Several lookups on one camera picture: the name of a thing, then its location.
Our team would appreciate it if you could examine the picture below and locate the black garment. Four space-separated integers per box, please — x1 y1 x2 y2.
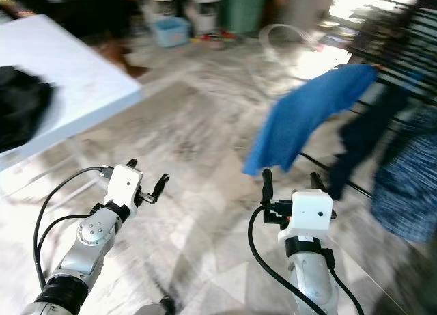
0 66 54 153

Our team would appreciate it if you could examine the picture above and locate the black metal drying rack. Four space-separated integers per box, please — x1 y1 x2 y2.
297 0 437 200

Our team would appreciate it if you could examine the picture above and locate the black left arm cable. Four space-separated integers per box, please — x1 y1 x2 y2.
34 166 114 292

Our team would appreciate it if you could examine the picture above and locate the white folding table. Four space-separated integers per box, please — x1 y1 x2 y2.
0 14 144 213

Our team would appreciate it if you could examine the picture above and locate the light blue plastic bin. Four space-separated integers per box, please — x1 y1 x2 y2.
152 18 191 48

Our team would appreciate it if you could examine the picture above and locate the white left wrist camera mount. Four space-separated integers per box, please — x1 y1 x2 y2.
109 165 144 206

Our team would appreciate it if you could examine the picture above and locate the blue plaid shirt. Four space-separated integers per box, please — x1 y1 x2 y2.
372 113 437 244

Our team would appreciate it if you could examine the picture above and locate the green storage bin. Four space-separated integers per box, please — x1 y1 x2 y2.
222 0 267 36

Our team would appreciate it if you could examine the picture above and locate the dark navy hanging garment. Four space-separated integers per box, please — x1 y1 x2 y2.
328 90 410 200

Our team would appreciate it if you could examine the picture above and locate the robot left leg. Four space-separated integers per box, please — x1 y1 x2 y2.
156 296 178 314

